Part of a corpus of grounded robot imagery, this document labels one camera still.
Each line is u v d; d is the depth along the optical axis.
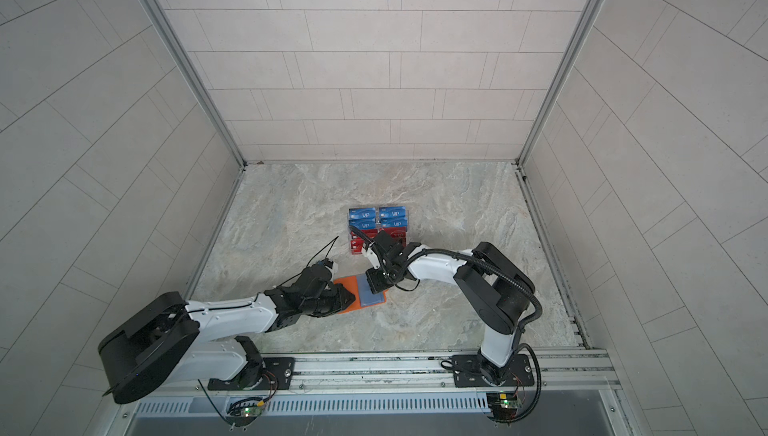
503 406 0.68
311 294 0.66
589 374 0.72
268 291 0.63
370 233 0.91
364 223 0.91
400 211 0.91
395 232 0.91
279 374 0.70
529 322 0.48
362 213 0.91
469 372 0.71
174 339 0.41
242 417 0.65
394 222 0.91
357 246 0.91
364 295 0.84
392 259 0.68
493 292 0.46
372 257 0.81
